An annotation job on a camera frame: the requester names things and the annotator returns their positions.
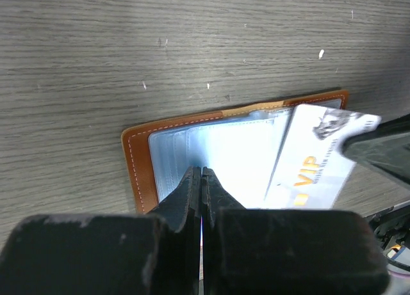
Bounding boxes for brown leather card holder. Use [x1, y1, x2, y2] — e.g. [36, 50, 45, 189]
[121, 89, 349, 214]

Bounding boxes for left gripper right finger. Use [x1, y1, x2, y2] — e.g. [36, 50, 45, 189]
[201, 168, 390, 294]

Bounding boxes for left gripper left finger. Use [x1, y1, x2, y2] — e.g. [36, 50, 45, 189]
[1, 167, 201, 294]

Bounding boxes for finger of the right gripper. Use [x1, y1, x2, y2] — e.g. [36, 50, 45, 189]
[341, 115, 409, 189]

